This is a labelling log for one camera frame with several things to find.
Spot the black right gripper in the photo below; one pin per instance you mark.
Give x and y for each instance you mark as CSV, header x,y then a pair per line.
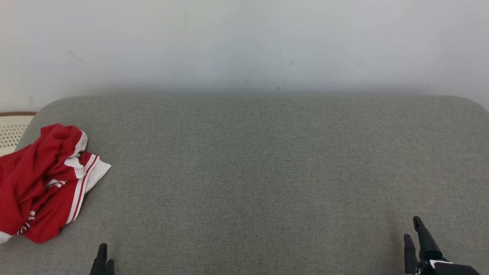
x,y
447,269

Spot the red basketball jersey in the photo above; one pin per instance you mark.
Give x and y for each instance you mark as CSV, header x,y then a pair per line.
x,y
57,214

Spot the cream perforated laundry basket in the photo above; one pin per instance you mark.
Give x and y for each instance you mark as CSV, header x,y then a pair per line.
x,y
11,130

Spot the grey fabric sofa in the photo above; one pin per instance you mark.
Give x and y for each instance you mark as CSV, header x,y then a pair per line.
x,y
267,183

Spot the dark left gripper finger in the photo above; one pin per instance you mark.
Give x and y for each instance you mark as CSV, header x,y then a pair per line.
x,y
110,269
100,263

